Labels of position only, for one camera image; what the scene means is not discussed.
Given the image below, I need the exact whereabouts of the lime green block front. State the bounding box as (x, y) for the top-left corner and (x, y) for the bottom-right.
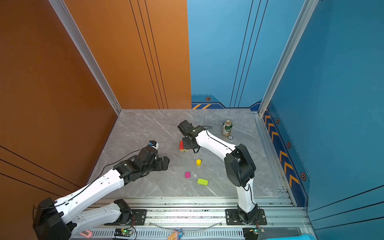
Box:
(197, 178), (209, 187)

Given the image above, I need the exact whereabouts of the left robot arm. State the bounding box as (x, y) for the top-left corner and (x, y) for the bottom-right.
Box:
(33, 141), (170, 240)

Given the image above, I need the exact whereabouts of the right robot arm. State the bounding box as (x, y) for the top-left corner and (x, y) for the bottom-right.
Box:
(178, 120), (259, 225)

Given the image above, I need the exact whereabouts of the yellow cylinder block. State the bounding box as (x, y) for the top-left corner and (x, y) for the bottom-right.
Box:
(196, 159), (202, 167)

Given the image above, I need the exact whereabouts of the green beverage can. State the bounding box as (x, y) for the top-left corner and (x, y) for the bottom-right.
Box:
(222, 120), (233, 137)

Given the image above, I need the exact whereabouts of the left circuit board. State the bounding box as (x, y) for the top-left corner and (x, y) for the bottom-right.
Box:
(114, 228), (135, 239)

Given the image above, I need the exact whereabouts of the circuit board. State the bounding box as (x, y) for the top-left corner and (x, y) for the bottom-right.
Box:
(250, 226), (265, 235)
(114, 228), (135, 239)

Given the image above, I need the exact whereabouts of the colourful snack wrapper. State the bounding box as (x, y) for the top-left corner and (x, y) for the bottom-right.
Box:
(167, 230), (184, 240)

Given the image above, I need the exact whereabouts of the right circuit board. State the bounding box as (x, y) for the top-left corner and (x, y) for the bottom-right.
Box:
(250, 226), (265, 235)

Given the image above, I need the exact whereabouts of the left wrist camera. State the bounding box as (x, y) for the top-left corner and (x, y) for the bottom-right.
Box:
(149, 140), (159, 150)

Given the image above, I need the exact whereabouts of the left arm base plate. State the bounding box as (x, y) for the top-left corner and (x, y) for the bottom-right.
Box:
(104, 209), (147, 226)

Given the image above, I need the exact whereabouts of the aluminium front rail frame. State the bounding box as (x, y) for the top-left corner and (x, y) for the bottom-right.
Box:
(53, 196), (301, 240)

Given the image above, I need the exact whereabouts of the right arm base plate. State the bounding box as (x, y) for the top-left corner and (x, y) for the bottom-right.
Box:
(225, 207), (268, 226)

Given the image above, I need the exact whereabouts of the pink handled tool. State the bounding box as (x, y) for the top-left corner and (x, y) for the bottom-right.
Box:
(80, 230), (93, 239)

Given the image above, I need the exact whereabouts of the left aluminium corner post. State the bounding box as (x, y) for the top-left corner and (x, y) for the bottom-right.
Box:
(49, 0), (122, 115)

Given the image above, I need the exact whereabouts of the aluminium corner post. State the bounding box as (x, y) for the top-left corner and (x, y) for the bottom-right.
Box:
(258, 0), (319, 118)
(49, 0), (122, 115)

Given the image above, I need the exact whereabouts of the right aluminium corner post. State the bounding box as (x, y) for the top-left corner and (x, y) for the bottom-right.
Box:
(258, 0), (319, 118)

